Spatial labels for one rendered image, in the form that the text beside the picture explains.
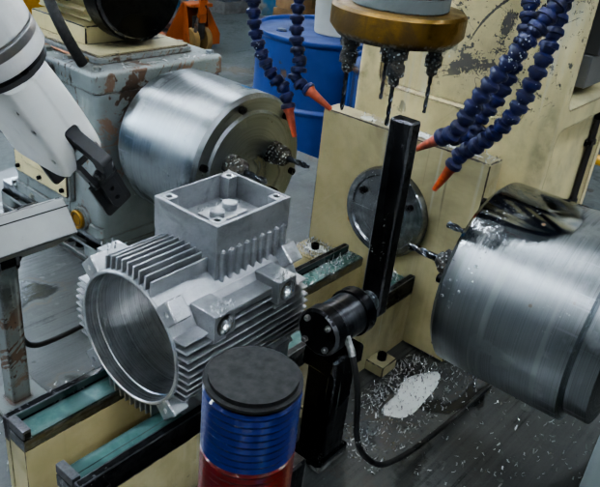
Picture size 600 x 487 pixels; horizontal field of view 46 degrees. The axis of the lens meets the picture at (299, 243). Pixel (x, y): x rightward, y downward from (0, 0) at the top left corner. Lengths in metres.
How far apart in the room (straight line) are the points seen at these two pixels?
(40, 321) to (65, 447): 0.38
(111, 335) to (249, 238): 0.21
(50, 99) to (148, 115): 0.53
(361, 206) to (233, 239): 0.42
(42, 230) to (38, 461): 0.27
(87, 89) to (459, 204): 0.62
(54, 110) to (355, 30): 0.42
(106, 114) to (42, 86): 0.59
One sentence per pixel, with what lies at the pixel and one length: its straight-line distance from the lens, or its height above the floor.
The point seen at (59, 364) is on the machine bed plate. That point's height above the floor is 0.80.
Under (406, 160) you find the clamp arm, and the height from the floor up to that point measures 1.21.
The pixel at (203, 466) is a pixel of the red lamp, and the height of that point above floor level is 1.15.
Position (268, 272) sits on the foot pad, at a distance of 0.80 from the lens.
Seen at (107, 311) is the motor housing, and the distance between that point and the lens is 0.86.
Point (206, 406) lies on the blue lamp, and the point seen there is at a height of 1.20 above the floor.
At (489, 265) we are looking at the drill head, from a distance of 0.82.
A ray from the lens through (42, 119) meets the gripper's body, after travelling 0.65.
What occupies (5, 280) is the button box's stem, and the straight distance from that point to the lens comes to 0.94.
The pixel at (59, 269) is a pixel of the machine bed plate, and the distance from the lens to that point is 1.35.
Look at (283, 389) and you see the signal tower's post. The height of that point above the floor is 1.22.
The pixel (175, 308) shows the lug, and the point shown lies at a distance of 0.71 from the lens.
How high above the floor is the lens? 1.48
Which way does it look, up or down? 28 degrees down
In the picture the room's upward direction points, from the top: 6 degrees clockwise
